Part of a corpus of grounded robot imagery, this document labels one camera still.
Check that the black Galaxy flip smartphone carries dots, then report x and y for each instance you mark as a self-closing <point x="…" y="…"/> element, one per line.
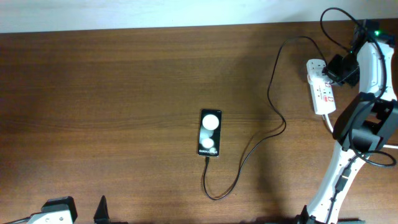
<point x="209" y="135"/>

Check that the white power strip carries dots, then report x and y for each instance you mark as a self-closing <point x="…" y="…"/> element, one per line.
<point x="320" y="87"/>

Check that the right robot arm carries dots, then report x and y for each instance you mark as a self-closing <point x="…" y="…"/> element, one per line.
<point x="365" y="126"/>

